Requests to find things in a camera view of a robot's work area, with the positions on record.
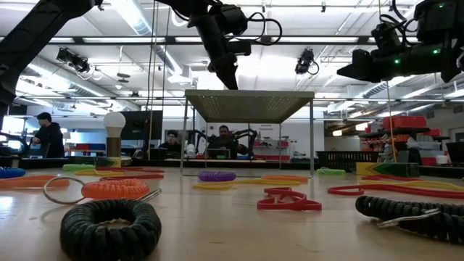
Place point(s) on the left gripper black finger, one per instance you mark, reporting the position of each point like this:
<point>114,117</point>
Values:
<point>225,74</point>
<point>233,72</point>

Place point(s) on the yellow green crayon box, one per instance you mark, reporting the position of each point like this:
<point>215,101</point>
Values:
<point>108,162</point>
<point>388,169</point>

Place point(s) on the orange rubber band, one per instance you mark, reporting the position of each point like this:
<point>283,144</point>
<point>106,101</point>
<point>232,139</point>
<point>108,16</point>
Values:
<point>64,182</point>
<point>270,177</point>

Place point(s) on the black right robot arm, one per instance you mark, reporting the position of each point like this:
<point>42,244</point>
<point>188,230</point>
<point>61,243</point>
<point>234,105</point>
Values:
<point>442,21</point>

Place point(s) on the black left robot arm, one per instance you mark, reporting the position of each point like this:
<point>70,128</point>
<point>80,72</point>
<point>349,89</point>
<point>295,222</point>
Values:
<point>36,32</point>

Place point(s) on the red plastic bin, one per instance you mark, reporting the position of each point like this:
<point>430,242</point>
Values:
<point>404,122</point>

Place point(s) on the black storage rack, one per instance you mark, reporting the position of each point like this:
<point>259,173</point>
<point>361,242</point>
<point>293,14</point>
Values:
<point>398,131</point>

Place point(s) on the black robot arms rig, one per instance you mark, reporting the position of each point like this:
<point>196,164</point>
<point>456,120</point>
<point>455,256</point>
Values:
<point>197,136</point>

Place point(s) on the person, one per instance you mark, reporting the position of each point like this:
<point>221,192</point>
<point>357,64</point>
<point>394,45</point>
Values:
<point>224,143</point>
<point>50,139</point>
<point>172,145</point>

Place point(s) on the overhead light bar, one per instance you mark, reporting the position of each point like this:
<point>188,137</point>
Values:
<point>127,39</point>

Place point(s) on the black monitor screen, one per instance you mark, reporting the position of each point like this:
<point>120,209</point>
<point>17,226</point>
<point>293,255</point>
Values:
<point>141,125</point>

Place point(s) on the wooden lamp with white bulb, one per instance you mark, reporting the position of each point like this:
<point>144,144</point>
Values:
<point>114,125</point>

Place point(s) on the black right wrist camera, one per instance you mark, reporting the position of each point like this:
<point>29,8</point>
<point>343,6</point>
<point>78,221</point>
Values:
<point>386,38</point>

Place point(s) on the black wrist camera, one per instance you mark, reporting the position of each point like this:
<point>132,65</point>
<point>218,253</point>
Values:
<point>386,38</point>
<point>233,20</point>

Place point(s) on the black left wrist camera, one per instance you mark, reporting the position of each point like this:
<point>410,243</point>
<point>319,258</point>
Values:
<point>233,20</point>

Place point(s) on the black mounted camera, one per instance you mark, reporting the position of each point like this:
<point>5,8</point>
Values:
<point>304,61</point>
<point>72,59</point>

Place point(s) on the black aluminium table frame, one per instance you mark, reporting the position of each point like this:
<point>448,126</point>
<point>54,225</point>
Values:
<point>43,162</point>

